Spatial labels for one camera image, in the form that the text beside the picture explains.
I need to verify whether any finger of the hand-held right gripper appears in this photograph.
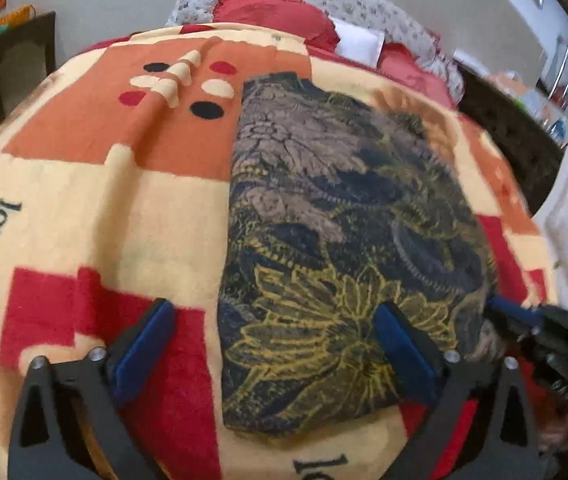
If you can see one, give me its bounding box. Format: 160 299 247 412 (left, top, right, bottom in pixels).
484 294 539 342

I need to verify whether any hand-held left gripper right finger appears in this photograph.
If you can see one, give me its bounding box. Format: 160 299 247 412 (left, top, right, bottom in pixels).
373 301 549 480

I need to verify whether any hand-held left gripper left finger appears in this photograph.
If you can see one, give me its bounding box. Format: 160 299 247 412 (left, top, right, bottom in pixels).
8 297 177 480

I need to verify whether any floral patterned dark garment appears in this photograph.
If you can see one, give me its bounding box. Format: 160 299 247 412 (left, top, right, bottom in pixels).
216 74 499 438

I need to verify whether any orange red printed blanket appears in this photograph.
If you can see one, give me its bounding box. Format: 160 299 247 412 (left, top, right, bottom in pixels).
0 25 559 480

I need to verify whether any dark carved wooden cabinet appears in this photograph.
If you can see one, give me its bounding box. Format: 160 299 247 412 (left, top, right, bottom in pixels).
456 65 567 211

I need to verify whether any pile of bags and boxes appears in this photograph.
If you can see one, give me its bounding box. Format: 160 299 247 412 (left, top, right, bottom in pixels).
454 50 568 141

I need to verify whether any white pillow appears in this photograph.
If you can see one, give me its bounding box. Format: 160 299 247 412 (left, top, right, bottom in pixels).
331 17 387 68

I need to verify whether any dark wooden side table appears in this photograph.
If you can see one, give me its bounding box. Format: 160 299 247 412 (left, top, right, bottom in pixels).
0 11 57 148

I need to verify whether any orange flat box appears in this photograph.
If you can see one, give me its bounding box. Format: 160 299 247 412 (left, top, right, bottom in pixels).
0 5 35 26

